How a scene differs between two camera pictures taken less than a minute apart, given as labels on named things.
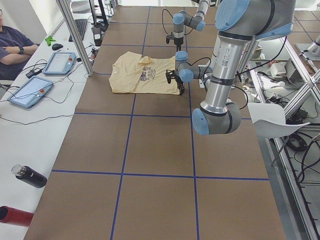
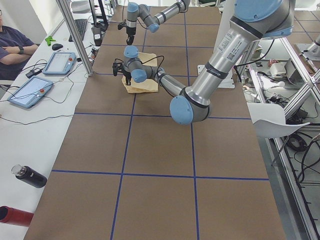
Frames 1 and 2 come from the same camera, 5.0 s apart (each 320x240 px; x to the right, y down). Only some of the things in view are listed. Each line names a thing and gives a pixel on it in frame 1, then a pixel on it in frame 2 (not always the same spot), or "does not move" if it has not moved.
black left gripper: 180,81 → 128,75
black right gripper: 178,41 → 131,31
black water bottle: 29,175 does not move
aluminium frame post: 65,11 does not move
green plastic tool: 48,39 does not move
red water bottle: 15,216 does not move
